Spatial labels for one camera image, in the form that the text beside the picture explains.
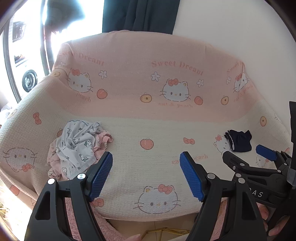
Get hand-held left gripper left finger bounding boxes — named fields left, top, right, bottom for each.
left=27, top=152, right=113, bottom=241

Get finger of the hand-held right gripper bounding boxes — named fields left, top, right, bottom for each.
left=255, top=144, right=292, bottom=167
left=222, top=151, right=255, bottom=178

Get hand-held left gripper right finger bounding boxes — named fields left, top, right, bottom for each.
left=180, top=152, right=266, bottom=241

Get pale blue printed pajama pants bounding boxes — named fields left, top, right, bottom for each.
left=54, top=120, right=103, bottom=180

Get person's right hand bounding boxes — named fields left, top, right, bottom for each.
left=258, top=206, right=287, bottom=237

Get navy blue garment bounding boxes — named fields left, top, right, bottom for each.
left=224, top=130, right=253, bottom=153

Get pink printed pajama pants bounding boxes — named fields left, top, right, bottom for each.
left=47, top=130, right=114, bottom=181

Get person's pink fluffy clothing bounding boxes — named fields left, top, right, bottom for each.
left=63, top=198, right=121, bottom=241

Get pink cat printed blanket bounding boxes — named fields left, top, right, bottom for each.
left=0, top=30, right=293, bottom=220

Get white washing machine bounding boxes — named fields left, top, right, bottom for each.
left=21, top=68, right=38, bottom=92

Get dark hanging cloth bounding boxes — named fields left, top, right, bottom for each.
left=43, top=0, right=73, bottom=33

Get dark blue curtain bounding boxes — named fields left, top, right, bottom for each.
left=102, top=0, right=181, bottom=34

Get gold wire table base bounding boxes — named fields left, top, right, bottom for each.
left=142, top=228, right=193, bottom=241

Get dark window frame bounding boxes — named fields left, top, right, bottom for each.
left=0, top=14, right=27, bottom=105

